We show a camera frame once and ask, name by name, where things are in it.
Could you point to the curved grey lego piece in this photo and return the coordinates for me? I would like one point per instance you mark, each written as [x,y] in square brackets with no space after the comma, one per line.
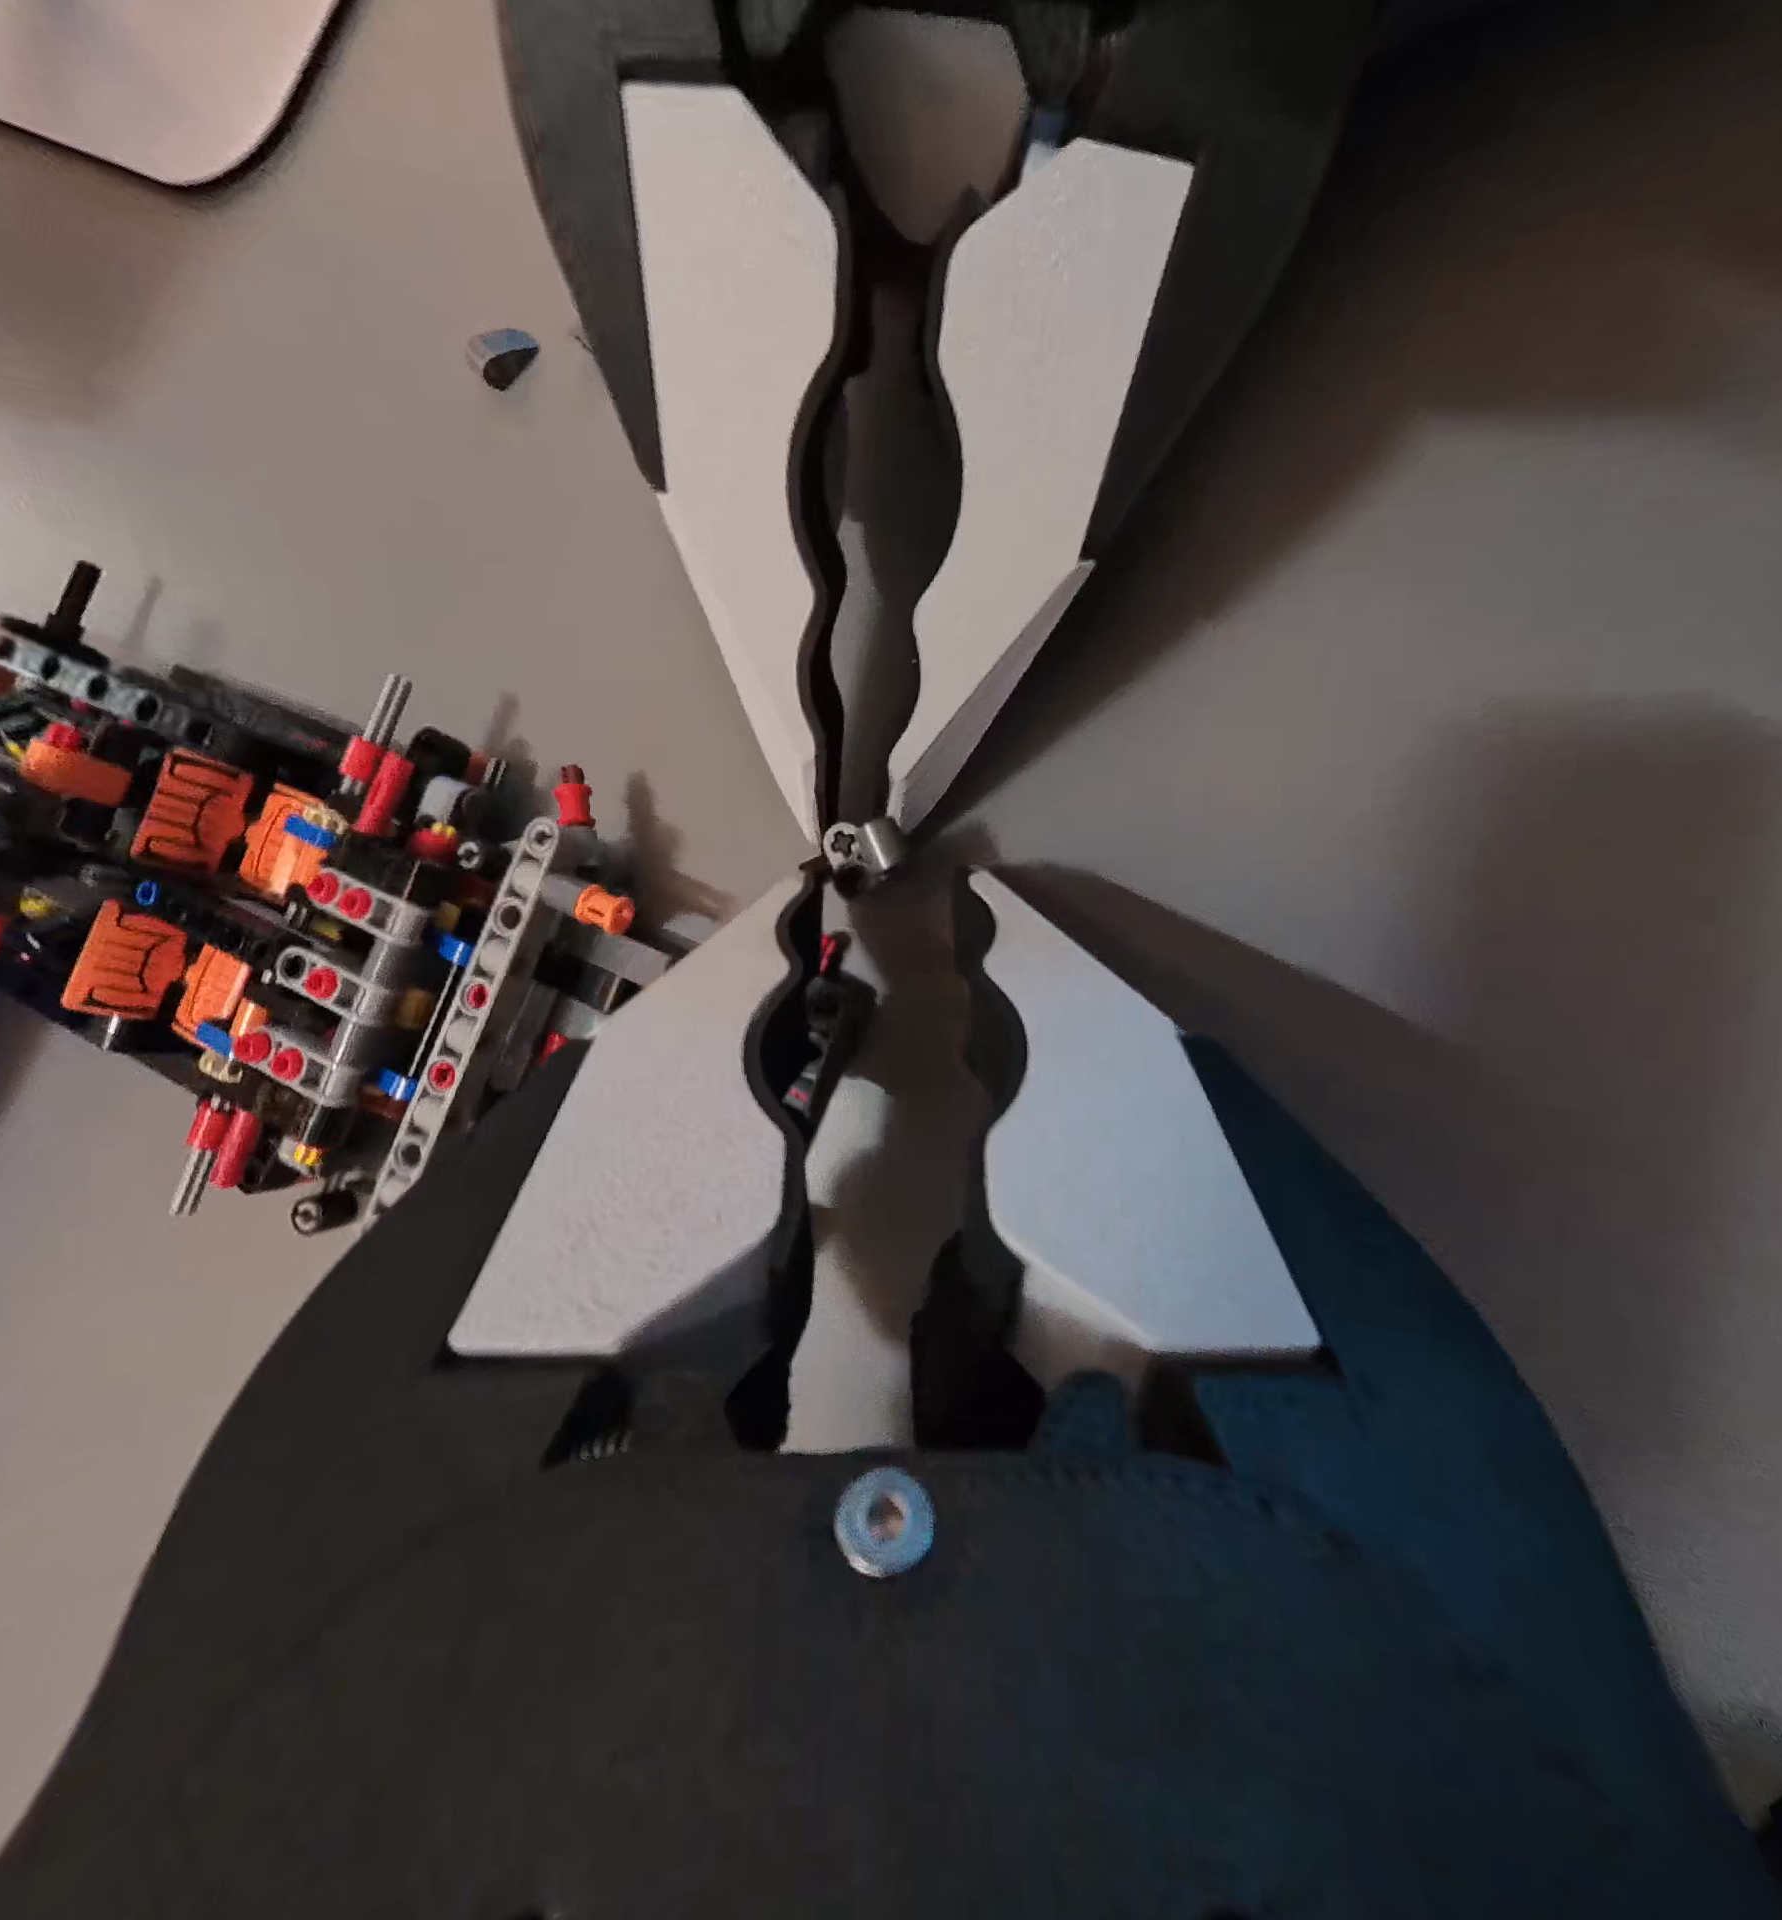
[497,356]

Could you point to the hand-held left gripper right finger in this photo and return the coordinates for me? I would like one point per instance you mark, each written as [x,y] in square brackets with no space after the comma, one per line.
[1146,1198]

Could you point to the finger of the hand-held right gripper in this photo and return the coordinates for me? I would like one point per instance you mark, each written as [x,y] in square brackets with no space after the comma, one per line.
[722,376]
[1041,454]

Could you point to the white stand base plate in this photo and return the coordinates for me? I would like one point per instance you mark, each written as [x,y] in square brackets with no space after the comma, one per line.
[123,77]

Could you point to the small grey lego bush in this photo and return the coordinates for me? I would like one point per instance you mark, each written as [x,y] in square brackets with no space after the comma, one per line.
[862,850]

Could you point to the lego car chassis model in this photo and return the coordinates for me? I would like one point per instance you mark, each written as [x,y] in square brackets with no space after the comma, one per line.
[306,934]

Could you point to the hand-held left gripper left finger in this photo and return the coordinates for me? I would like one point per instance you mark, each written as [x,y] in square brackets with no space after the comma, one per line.
[621,1198]

